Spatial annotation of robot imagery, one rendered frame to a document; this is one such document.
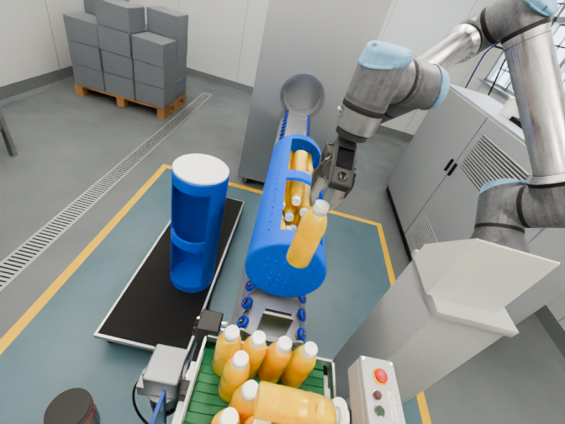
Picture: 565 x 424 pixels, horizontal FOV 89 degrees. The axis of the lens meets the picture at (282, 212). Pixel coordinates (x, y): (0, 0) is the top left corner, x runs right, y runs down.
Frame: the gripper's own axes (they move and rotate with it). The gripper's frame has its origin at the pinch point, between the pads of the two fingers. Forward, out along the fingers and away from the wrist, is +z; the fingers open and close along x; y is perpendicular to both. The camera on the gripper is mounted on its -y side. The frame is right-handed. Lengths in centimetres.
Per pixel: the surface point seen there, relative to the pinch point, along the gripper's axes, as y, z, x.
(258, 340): -19.1, 34.3, 6.1
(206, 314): -8, 45, 22
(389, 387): -24, 34, -31
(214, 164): 73, 40, 41
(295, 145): 93, 26, 1
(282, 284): 7.3, 41.8, -1.2
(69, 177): 159, 146, 184
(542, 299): 73, 74, -191
